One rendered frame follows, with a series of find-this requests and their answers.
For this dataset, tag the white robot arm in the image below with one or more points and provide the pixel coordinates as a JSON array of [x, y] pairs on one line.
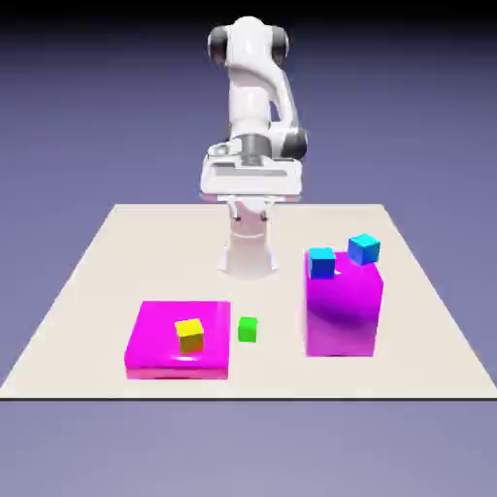
[[248, 77]]

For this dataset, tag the small yellow cube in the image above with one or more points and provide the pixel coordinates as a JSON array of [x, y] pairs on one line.
[[189, 335]]

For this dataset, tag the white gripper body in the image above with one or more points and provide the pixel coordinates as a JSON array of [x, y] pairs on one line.
[[250, 180]]

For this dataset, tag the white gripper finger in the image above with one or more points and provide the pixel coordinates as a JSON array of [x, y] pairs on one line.
[[234, 210], [266, 210]]

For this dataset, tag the large tall magenta box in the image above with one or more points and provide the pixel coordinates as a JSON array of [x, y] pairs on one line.
[[341, 310]]

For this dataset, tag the small blue cube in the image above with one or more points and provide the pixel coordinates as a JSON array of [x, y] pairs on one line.
[[364, 249], [322, 263]]

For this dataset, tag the small green cube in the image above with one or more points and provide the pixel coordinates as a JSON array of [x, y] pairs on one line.
[[247, 329]]

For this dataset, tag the large flat magenta box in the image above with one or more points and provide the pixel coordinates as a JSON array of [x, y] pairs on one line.
[[171, 341]]

